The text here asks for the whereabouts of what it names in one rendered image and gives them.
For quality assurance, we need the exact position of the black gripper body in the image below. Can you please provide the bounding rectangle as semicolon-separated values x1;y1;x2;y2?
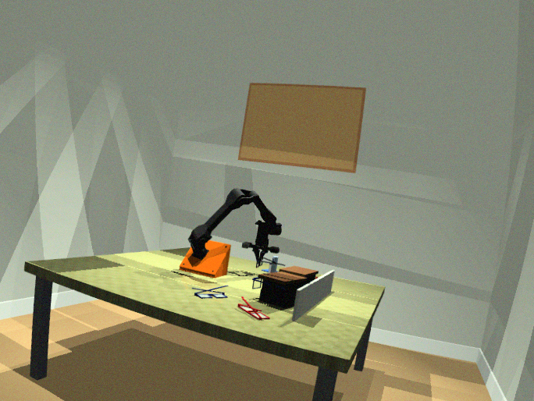
242;234;279;254

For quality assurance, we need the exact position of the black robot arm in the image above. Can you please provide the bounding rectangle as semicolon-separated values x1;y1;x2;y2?
188;188;282;260

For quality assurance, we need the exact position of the grey flat panel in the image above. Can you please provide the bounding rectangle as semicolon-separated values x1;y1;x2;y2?
292;270;335;321

